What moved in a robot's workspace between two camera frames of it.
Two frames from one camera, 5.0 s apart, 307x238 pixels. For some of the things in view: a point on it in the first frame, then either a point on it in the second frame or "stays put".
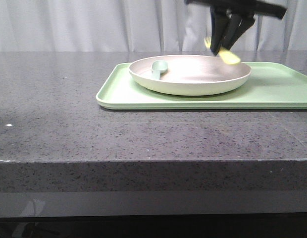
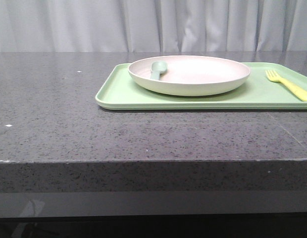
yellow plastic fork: (228, 56) → (302, 92)
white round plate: (189, 75) stays put
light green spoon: (158, 67) stays put
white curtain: (137, 26) stays put
